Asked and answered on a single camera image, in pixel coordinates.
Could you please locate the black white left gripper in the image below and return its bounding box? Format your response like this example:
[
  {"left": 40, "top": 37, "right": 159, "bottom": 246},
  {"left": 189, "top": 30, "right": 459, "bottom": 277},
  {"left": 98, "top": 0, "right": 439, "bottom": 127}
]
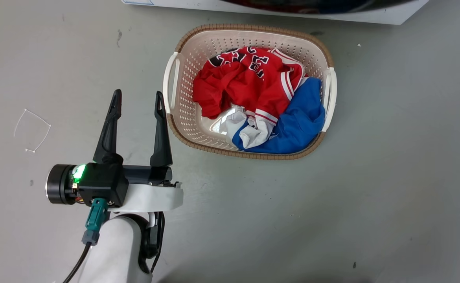
[{"left": 45, "top": 89, "right": 184, "bottom": 213}]

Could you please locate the white washing machine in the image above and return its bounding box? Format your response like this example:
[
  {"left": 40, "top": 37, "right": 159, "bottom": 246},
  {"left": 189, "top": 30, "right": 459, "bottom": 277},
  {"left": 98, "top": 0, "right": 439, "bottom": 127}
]
[{"left": 121, "top": 0, "right": 429, "bottom": 26}]

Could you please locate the white garment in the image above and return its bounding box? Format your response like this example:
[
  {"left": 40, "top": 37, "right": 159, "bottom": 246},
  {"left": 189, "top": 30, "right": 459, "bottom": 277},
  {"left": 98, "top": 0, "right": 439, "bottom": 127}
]
[{"left": 210, "top": 105, "right": 278, "bottom": 149}]

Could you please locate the beige plastic laundry basket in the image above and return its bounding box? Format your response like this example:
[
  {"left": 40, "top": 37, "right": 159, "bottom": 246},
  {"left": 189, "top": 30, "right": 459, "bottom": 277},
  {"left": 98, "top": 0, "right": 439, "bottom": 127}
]
[{"left": 163, "top": 24, "right": 337, "bottom": 160}]

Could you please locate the red basketball jersey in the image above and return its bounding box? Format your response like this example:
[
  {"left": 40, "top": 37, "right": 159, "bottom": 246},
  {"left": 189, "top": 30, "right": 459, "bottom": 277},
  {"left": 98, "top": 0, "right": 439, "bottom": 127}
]
[{"left": 193, "top": 46, "right": 305, "bottom": 125}]

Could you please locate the blue garment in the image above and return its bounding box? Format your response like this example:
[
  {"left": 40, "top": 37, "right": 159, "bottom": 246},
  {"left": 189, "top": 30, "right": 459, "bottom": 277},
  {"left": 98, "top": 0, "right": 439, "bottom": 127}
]
[{"left": 232, "top": 77, "right": 326, "bottom": 154}]

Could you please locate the thin white string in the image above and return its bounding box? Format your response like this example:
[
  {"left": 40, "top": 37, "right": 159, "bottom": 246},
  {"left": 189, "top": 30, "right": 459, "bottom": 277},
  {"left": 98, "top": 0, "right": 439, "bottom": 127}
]
[{"left": 13, "top": 108, "right": 52, "bottom": 153}]

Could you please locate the black cable with teal plug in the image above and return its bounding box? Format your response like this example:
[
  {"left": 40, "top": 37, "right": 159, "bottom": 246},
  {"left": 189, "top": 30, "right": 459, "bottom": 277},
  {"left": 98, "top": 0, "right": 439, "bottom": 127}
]
[{"left": 62, "top": 198, "right": 109, "bottom": 283}]

